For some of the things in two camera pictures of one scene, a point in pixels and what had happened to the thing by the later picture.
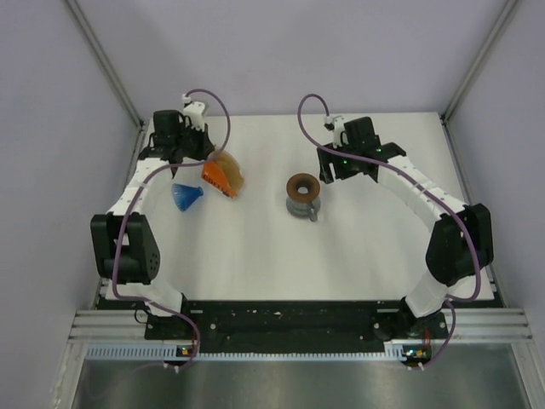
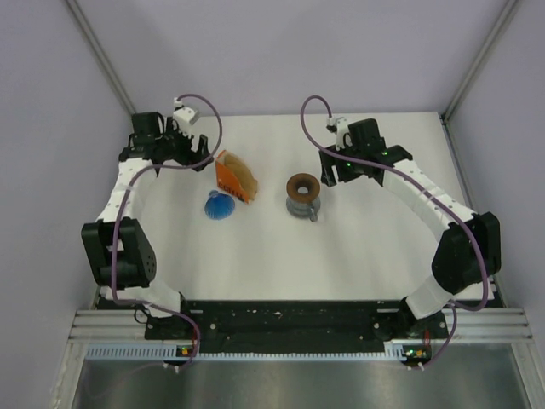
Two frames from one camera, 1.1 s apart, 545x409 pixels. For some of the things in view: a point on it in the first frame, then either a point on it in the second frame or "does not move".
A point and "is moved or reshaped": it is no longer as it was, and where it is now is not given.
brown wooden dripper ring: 302,180 does not move
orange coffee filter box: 214,174 is moved or reshaped
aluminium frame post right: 446,115 does not move
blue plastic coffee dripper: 185,195 -> 219,205
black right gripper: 325,158 does not move
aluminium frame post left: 77,9 does not move
